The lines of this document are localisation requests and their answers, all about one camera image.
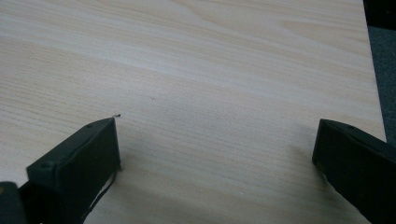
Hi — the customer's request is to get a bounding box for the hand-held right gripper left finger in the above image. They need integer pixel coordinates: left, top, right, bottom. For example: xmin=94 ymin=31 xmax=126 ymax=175
xmin=18 ymin=117 xmax=121 ymax=224

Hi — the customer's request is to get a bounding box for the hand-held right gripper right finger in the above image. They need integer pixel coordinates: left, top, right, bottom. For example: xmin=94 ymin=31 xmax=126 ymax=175
xmin=311 ymin=118 xmax=396 ymax=224

